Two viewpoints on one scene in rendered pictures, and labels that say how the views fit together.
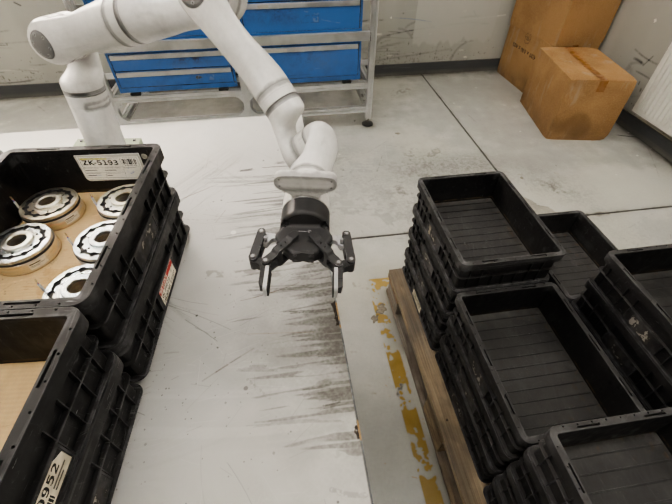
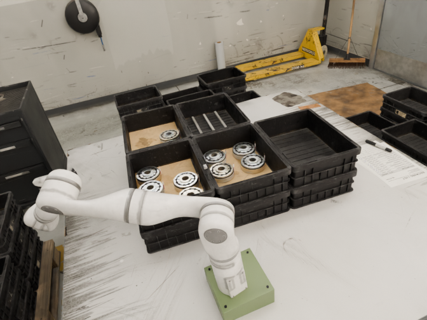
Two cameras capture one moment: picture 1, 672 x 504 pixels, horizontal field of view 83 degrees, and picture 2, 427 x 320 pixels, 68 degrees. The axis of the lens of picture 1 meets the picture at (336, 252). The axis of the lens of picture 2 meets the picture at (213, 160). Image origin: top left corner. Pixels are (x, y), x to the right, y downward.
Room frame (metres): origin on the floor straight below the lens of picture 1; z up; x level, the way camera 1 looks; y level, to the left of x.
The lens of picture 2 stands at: (1.50, 0.54, 1.66)
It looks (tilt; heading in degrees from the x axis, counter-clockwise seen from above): 35 degrees down; 172
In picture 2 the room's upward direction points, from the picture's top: 8 degrees counter-clockwise
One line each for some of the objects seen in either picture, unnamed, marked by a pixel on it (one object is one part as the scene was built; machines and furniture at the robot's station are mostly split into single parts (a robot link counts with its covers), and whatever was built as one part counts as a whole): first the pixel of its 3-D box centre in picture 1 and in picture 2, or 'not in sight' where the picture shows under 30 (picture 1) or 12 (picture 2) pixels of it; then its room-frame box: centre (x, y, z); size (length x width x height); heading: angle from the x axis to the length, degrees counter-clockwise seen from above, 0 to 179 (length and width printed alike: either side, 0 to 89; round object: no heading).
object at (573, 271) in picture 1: (561, 271); not in sight; (0.93, -0.84, 0.26); 0.40 x 0.30 x 0.23; 8
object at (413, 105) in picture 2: not in sight; (412, 118); (-0.36, 2.40, 0.31); 0.40 x 0.30 x 0.34; 8
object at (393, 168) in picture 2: not in sight; (385, 161); (0.47, 1.49, 0.70); 0.33 x 0.23 x 0.01; 8
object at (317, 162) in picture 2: not in sight; (302, 136); (0.43, 1.08, 0.92); 0.40 x 0.30 x 0.02; 4
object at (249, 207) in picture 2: not in sight; (239, 183); (0.45, 0.78, 0.76); 0.40 x 0.30 x 0.12; 4
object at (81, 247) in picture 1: (105, 239); (150, 188); (0.48, 0.41, 0.86); 0.10 x 0.10 x 0.01
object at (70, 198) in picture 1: (49, 203); (190, 195); (0.58, 0.56, 0.86); 0.10 x 0.10 x 0.01
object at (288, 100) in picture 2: not in sight; (288, 98); (-0.36, 1.36, 0.71); 0.22 x 0.19 x 0.01; 8
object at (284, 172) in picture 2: not in sight; (236, 153); (0.45, 0.78, 0.92); 0.40 x 0.30 x 0.02; 4
